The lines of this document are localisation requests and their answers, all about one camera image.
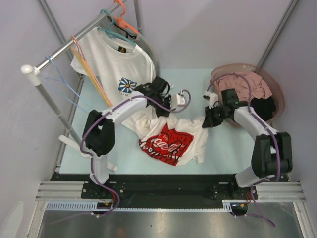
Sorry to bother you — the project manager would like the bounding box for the yellow wire hanger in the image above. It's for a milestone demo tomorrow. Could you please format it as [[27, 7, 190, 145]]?
[[71, 46, 113, 107]]

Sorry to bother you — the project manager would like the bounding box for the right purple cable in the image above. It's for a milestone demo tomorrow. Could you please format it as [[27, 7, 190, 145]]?
[[207, 71, 282, 186]]

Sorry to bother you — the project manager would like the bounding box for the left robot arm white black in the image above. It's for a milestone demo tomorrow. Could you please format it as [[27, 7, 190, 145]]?
[[80, 77, 171, 199]]

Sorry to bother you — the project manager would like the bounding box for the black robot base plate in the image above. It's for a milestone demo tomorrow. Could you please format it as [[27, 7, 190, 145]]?
[[51, 172, 289, 209]]

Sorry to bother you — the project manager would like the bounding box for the blue wire hanger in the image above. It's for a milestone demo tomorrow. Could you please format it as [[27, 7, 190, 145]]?
[[40, 56, 90, 114]]

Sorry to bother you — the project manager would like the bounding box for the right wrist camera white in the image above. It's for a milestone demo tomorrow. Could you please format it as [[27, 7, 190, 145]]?
[[203, 91, 219, 109]]

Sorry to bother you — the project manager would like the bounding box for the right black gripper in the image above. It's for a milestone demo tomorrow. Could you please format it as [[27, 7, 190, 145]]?
[[203, 104, 230, 128]]

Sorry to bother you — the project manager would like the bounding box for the pink laundry basket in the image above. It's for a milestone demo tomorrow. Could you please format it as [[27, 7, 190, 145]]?
[[210, 63, 285, 123]]

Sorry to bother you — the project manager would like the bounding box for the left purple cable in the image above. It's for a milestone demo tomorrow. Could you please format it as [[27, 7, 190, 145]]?
[[80, 89, 191, 179]]

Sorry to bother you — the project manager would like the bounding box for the white slotted cable duct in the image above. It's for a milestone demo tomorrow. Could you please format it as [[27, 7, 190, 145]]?
[[45, 201, 232, 213]]

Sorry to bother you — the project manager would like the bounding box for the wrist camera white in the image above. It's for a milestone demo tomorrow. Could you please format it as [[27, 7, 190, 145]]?
[[170, 90, 187, 110], [203, 91, 219, 109]]

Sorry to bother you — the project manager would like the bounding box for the teal plastic hanger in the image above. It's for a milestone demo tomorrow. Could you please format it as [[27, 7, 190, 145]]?
[[97, 9, 136, 47]]

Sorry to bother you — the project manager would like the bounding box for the pink wire hanger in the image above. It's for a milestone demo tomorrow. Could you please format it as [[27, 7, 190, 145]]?
[[71, 35, 113, 107]]

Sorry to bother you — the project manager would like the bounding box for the white red coca-cola t shirt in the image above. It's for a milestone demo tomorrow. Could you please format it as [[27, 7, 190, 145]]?
[[136, 115, 208, 166]]

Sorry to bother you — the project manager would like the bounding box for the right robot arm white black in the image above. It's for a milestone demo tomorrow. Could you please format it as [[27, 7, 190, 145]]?
[[202, 89, 293, 199]]

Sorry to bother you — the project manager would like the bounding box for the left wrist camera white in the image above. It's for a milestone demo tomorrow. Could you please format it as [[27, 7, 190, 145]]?
[[170, 90, 187, 110]]

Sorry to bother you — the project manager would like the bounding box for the orange plastic hanger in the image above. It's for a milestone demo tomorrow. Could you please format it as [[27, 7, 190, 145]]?
[[113, 0, 139, 35]]

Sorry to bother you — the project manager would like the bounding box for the black garment in basket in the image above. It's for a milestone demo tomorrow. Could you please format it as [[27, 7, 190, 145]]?
[[251, 97, 276, 121]]

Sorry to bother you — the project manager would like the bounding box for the purple cable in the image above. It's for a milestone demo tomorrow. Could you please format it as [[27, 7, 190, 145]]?
[[207, 71, 282, 186], [80, 89, 191, 179]]

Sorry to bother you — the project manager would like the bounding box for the pink garment in basket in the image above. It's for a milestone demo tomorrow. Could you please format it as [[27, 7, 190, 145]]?
[[213, 72, 272, 101]]

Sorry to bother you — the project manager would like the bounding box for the silver clothes rail rack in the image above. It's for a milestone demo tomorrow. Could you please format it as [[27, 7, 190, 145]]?
[[20, 0, 143, 147]]

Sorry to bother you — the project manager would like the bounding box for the white daisy t shirt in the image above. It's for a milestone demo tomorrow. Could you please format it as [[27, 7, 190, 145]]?
[[70, 26, 157, 134]]

